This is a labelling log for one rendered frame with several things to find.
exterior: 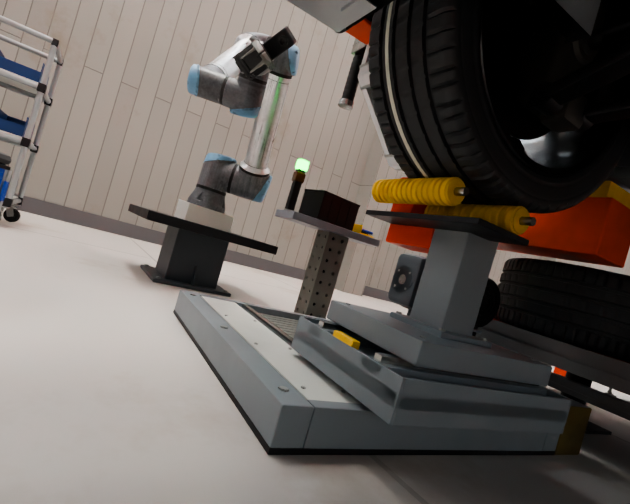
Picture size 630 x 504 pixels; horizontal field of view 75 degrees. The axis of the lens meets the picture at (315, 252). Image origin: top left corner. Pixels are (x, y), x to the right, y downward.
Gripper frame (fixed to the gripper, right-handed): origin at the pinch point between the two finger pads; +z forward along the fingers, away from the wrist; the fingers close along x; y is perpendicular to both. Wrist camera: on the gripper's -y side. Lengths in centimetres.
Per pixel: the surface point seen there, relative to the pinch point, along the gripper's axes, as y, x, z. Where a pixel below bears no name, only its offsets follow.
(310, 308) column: 41, -85, -34
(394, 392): 13, -51, 61
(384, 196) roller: -4.8, -41.2, 16.7
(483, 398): 2, -68, 56
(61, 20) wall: 111, 111, -273
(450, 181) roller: -16, -39, 33
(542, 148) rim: -45, -57, 10
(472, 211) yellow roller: -18, -51, 29
